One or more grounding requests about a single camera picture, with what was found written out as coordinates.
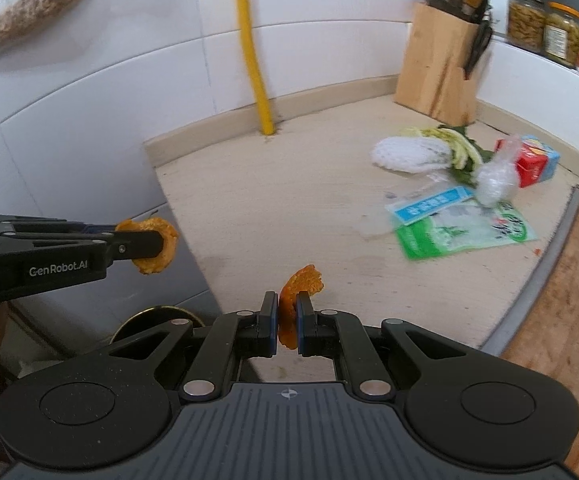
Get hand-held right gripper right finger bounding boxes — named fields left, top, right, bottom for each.
left=295, top=292, right=490, bottom=401

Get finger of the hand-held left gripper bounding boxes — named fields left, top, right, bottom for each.
left=14, top=218, right=120, bottom=240
left=102, top=230, right=164, bottom=262

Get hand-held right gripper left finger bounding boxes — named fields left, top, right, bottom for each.
left=90, top=291, right=279, bottom=402

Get cup-shaped orange peel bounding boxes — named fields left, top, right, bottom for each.
left=114, top=217, right=179, bottom=276

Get black trash bin gold rim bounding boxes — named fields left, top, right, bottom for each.
left=112, top=305, right=205, bottom=346

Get green printed packet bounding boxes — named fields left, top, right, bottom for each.
left=394, top=200, right=540, bottom=261

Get clear wrapper with blue label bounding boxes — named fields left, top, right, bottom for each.
left=359, top=185, right=475, bottom=240

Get white foam fruit net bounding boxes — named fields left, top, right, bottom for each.
left=372, top=135, right=451, bottom=175

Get yellow pipe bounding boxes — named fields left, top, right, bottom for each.
left=232, top=0, right=276, bottom=137

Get clear bag of brown grains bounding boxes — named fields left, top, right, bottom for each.
left=0, top=0, right=92, bottom=57

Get green leafy vegetable scraps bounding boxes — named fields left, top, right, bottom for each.
left=419, top=126, right=486, bottom=184

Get clear plastic bag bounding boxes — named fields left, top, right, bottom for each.
left=474, top=134, right=521, bottom=207

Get wooden board with grey edge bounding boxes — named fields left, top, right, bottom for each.
left=482, top=185, right=579, bottom=480

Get red and blue drink carton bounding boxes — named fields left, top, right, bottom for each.
left=494, top=135, right=561, bottom=189

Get wooden knife block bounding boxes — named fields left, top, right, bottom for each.
left=394, top=2, right=493, bottom=126

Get black scissors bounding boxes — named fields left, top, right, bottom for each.
left=464, top=17, right=493, bottom=79

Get glass jar of brown food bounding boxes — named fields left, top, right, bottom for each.
left=507, top=0, right=547, bottom=53

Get glass jar of green food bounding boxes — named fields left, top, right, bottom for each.
left=543, top=2, right=579, bottom=68

